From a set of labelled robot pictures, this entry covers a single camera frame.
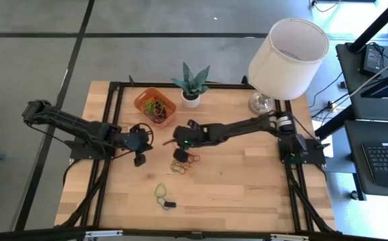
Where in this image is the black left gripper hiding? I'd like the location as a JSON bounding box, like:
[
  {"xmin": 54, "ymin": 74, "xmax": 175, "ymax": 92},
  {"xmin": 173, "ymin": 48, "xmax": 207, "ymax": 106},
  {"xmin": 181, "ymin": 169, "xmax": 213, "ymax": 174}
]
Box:
[{"xmin": 116, "ymin": 124, "xmax": 154, "ymax": 167}]

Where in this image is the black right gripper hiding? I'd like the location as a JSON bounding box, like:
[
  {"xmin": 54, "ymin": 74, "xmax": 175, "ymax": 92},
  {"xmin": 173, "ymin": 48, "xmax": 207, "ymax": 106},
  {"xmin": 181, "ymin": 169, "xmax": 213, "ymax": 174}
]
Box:
[{"xmin": 173, "ymin": 119, "xmax": 219, "ymax": 164}]

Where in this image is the green rubber band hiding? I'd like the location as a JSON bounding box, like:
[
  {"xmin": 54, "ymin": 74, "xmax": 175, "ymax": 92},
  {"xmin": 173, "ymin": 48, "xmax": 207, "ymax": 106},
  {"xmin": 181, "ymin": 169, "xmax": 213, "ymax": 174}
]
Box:
[
  {"xmin": 170, "ymin": 159, "xmax": 187, "ymax": 175},
  {"xmin": 142, "ymin": 98, "xmax": 167, "ymax": 114},
  {"xmin": 153, "ymin": 182, "xmax": 168, "ymax": 202}
]

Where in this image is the wide black rubber band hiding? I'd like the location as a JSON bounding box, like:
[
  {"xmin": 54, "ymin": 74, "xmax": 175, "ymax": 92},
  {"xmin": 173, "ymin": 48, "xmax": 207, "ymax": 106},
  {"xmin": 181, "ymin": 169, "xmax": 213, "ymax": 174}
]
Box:
[{"xmin": 152, "ymin": 112, "xmax": 168, "ymax": 124}]

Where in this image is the teal rubber band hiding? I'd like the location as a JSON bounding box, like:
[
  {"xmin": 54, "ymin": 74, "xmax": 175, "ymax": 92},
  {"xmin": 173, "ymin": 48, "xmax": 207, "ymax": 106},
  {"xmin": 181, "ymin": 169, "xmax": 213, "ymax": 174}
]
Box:
[{"xmin": 157, "ymin": 196, "xmax": 172, "ymax": 212}]

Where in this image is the orange plastic bin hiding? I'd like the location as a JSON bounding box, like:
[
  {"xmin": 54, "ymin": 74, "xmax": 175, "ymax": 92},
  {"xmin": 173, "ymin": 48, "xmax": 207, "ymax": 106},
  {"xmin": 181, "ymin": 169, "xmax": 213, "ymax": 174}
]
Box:
[{"xmin": 133, "ymin": 86, "xmax": 178, "ymax": 129}]

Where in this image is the snake plant in white pot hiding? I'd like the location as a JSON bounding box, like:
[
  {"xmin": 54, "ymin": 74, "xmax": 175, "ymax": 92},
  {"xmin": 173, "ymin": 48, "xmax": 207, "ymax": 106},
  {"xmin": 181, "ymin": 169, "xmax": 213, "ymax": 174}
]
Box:
[{"xmin": 170, "ymin": 62, "xmax": 211, "ymax": 109}]

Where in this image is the silver lamp with white shade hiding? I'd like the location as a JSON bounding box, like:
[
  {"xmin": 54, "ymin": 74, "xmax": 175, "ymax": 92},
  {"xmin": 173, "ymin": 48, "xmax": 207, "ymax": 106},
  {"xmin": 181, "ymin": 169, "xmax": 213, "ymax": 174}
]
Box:
[{"xmin": 247, "ymin": 17, "xmax": 330, "ymax": 116}]

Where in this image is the black desk leg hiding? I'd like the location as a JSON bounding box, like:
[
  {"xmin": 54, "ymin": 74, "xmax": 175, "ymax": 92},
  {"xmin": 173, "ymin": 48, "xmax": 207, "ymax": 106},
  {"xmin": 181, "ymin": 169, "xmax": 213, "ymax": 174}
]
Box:
[{"xmin": 314, "ymin": 105, "xmax": 355, "ymax": 141}]

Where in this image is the black side desk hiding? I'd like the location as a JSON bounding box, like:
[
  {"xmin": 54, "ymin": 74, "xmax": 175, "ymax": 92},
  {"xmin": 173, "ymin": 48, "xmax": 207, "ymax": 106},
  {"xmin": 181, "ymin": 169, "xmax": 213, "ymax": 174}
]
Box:
[
  {"xmin": 343, "ymin": 119, "xmax": 388, "ymax": 198},
  {"xmin": 334, "ymin": 42, "xmax": 388, "ymax": 122}
]

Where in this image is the white rod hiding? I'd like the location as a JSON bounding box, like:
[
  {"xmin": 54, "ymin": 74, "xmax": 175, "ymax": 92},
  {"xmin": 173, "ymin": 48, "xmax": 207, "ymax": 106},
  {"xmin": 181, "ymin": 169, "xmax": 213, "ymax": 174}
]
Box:
[{"xmin": 326, "ymin": 60, "xmax": 388, "ymax": 110}]

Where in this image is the black power adapter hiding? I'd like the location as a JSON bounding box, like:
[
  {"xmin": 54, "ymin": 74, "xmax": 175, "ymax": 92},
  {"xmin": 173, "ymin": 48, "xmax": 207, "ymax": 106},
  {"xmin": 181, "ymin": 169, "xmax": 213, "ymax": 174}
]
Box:
[{"xmin": 359, "ymin": 44, "xmax": 385, "ymax": 76}]

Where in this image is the black pole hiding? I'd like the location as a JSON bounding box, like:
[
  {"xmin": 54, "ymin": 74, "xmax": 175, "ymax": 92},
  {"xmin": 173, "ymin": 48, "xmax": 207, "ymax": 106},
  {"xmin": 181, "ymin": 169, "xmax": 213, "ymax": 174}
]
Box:
[{"xmin": 347, "ymin": 0, "xmax": 388, "ymax": 54}]

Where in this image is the black frame rail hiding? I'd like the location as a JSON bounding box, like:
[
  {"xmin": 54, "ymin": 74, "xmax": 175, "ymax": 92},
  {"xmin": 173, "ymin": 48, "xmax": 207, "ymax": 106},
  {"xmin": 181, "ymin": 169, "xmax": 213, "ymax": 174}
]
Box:
[
  {"xmin": 108, "ymin": 81, "xmax": 250, "ymax": 90},
  {"xmin": 58, "ymin": 82, "xmax": 118, "ymax": 232},
  {"xmin": 283, "ymin": 98, "xmax": 341, "ymax": 234},
  {"xmin": 92, "ymin": 85, "xmax": 125, "ymax": 232},
  {"xmin": 274, "ymin": 98, "xmax": 298, "ymax": 232}
]

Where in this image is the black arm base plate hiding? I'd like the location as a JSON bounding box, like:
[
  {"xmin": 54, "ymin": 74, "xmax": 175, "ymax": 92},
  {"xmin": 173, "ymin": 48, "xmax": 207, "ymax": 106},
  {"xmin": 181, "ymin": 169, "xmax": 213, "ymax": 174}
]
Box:
[
  {"xmin": 65, "ymin": 132, "xmax": 116, "ymax": 161},
  {"xmin": 278, "ymin": 137, "xmax": 327, "ymax": 165}
]

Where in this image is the silver bracket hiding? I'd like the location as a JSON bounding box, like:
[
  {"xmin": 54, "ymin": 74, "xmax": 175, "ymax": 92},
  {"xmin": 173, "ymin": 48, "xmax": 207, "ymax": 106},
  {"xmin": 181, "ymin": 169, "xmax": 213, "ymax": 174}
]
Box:
[
  {"xmin": 84, "ymin": 230, "xmax": 124, "ymax": 239},
  {"xmin": 270, "ymin": 233, "xmax": 310, "ymax": 241}
]

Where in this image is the black frame beam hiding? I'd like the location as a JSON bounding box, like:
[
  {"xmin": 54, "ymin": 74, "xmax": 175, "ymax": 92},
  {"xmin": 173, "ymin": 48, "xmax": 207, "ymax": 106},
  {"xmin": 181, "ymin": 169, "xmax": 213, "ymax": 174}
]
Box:
[{"xmin": 0, "ymin": 226, "xmax": 388, "ymax": 241}]

